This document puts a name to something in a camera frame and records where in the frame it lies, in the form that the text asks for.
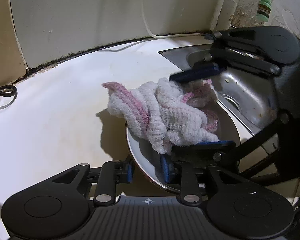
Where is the black power cable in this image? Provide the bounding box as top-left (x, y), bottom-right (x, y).
top-left (0, 84), bottom-right (18, 103)

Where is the white cable on wall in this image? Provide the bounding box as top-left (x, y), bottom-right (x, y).
top-left (99, 0), bottom-right (211, 53)

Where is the green faucet filter nozzle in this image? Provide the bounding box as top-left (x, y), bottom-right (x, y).
top-left (256, 0), bottom-right (271, 22)

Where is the white ceramic bowl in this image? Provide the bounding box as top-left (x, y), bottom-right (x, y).
top-left (126, 102), bottom-right (241, 193)

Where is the stainless steel sink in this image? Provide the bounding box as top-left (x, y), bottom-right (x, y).
top-left (159, 44), bottom-right (277, 135)

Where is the white pink dish cloth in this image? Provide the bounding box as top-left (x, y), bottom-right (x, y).
top-left (102, 77), bottom-right (219, 154)

